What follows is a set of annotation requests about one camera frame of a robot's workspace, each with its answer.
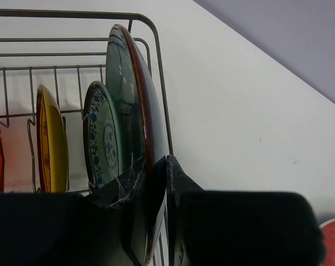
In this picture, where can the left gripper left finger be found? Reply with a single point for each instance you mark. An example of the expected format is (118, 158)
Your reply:
(106, 227)

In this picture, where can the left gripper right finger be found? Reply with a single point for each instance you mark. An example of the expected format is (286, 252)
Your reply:
(238, 227)

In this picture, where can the dark green plate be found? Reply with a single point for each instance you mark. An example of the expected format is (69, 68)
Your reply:
(129, 79)

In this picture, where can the red teal floral plate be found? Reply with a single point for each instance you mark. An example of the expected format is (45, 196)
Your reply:
(328, 230)

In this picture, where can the yellow patterned small plate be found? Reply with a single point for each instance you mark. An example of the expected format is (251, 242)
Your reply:
(52, 144)

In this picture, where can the green blue patterned small plate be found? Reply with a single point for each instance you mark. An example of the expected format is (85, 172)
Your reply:
(101, 136)

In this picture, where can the grey wire dish rack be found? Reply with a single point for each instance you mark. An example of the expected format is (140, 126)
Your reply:
(65, 51)

